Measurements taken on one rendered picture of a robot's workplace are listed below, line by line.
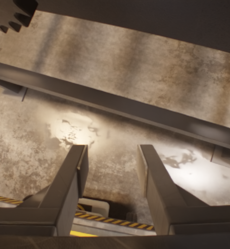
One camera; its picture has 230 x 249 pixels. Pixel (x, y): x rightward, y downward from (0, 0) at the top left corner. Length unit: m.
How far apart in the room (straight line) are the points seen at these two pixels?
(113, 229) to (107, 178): 0.35
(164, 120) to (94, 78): 0.54
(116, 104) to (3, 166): 0.79
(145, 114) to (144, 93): 0.38
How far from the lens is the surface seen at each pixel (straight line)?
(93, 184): 0.95
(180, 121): 0.59
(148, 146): 0.16
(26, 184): 1.09
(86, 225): 0.66
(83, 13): 0.20
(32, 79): 0.71
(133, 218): 0.84
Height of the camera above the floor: 0.90
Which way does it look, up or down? 80 degrees down
